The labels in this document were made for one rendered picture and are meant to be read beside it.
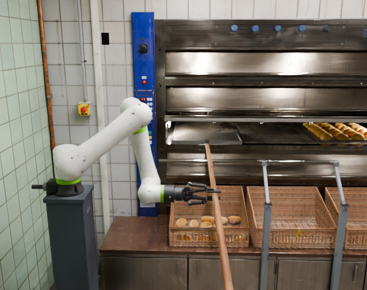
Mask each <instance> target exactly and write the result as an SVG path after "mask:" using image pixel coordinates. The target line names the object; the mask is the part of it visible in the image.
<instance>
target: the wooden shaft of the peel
mask: <svg viewBox="0 0 367 290"><path fill-rule="evenodd" d="M205 148H206V153H207V161H208V170H209V179H210V183H211V188H214V189H216V182H215V175H214V171H213V164H212V158H211V151H210V147H209V144H208V143H207V144H206V145H205ZM212 200H213V209H214V214H215V222H216V231H217V239H218V244H219V253H220V261H221V269H222V275H223V283H224V290H234V288H233V284H232V277H231V271H230V264H229V260H228V254H227V247H226V243H225V236H224V230H223V223H222V219H221V212H220V205H219V199H218V195H217V193H212Z"/></svg>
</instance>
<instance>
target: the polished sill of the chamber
mask: <svg viewBox="0 0 367 290"><path fill-rule="evenodd" d="M209 147H210V150H312V151H367V144H302V143H242V144H210V145H209ZM166 149H190V150H206V148H205V145H204V144H172V143H171V142H167V143H166Z"/></svg>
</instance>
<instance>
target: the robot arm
mask: <svg viewBox="0 0 367 290"><path fill-rule="evenodd" d="M120 113H121V115H119V117H118V118H116V119H115V120H114V121H113V122H111V123H110V124H109V125H108V126H107V127H105V128H104V129H103V130H101V131H100V132H99V133H97V134H96V135H94V136H93V137H92V138H90V139H89V140H87V141H85V142H84V143H82V144H81V145H79V146H76V145H74V144H62V145H59V146H56V147H55V148H54V149H53V165H54V172H55V178H51V179H50V180H49V181H48V182H47V183H44V184H43V185H32V189H43V191H46V195H52V194H55V195H56V196H59V197H73V196H77V195H80V194H82V193H83V192H84V191H85V189H84V186H83V185H82V183H81V175H82V174H83V173H84V172H85V171H86V170H87V169H88V168H89V167H90V166H91V165H92V164H93V163H95V162H96V161H97V160H98V159H100V157H102V156H103V155H104V154H105V153H107V152H108V151H109V150H110V149H112V148H113V147H114V146H116V145H117V144H119V143H120V142H122V141H123V140H124V139H126V138H127V137H129V140H130V142H131V145H132V148H133V150H134V153H135V157H136V160H137V164H138V167H139V172H140V179H141V186H140V188H139V190H138V192H137V195H138V198H139V200H140V201H141V202H143V203H145V204H151V203H174V202H175V200H176V201H185V202H187V204H188V207H189V206H191V205H200V204H206V202H207V201H213V200H212V196H207V197H202V196H195V195H193V193H197V192H208V193H221V190H220V189H214V188H207V185H206V184H196V183H192V182H188V184H187V186H184V187H182V186H176V188H175V185H161V184H160V178H159V175H158V172H157V170H156V167H155V163H154V160H153V157H152V152H151V147H150V140H149V135H148V128H147V125H149V123H150V122H151V119H152V111H151V109H150V107H149V106H148V105H147V104H145V103H143V102H140V101H139V100H138V99H137V98H133V97H130V98H126V99H125V100H124V101H123V102H122V103H121V105H120ZM191 186H192V187H198V189H191V188H189V187H191ZM191 199H193V200H194V199H195V200H202V201H189V200H191Z"/></svg>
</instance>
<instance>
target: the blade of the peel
mask: <svg viewBox="0 0 367 290"><path fill-rule="evenodd" d="M205 140H209V144H242V140H241V138H240V137H239V135H238V134H237V132H173V137H172V140H171V143H172V144H205Z"/></svg>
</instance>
